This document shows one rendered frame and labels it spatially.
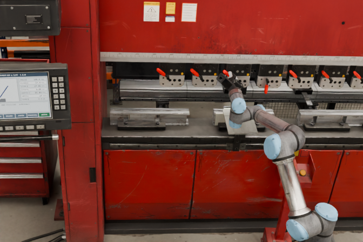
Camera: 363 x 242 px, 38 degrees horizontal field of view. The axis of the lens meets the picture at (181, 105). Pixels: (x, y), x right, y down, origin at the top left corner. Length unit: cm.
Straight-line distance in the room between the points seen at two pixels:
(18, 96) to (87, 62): 46
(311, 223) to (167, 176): 115
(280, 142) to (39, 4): 130
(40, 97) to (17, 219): 161
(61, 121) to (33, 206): 153
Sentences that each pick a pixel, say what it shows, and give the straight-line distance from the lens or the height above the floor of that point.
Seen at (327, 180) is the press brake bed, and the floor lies 51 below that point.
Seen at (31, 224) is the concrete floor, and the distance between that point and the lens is 400.
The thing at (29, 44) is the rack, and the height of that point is 66.
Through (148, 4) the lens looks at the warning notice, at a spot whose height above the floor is 170.
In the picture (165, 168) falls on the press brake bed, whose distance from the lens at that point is 344.
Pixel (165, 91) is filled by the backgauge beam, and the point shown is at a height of 97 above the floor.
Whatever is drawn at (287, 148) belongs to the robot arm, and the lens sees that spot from 264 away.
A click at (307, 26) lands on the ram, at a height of 159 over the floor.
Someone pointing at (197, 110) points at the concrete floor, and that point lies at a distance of 511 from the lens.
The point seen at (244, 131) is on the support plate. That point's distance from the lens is 318.
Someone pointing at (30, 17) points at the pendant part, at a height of 185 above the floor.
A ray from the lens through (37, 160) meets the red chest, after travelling 377.
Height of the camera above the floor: 285
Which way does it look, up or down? 33 degrees down
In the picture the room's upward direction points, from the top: 4 degrees clockwise
